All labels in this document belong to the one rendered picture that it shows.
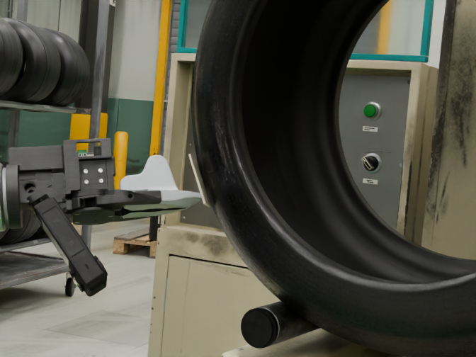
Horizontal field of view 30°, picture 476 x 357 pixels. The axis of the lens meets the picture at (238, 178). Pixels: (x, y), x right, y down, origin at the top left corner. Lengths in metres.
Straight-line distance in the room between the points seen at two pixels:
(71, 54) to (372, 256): 4.33
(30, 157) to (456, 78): 0.61
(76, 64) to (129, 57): 5.80
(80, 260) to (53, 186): 0.09
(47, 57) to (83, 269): 4.13
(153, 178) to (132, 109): 10.13
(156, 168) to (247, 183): 0.10
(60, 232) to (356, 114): 0.89
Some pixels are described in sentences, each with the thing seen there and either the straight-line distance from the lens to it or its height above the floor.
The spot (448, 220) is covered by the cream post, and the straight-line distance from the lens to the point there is 1.28.
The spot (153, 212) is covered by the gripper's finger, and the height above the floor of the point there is 1.01.
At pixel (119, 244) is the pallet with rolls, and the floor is 0.09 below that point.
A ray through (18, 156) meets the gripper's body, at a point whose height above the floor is 1.07.
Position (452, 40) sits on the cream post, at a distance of 1.29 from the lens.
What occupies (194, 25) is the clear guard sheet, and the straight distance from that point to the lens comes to 1.91.
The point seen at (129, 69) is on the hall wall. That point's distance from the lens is 11.18.
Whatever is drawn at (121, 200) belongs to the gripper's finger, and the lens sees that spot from 0.96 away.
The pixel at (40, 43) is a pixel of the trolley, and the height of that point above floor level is 1.50.
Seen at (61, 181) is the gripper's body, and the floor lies 1.04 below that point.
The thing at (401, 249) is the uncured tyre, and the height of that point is 0.98.
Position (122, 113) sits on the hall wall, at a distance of 11.18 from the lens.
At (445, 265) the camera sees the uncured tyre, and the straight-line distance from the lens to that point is 1.17.
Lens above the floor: 1.11
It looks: 3 degrees down
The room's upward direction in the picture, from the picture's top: 5 degrees clockwise
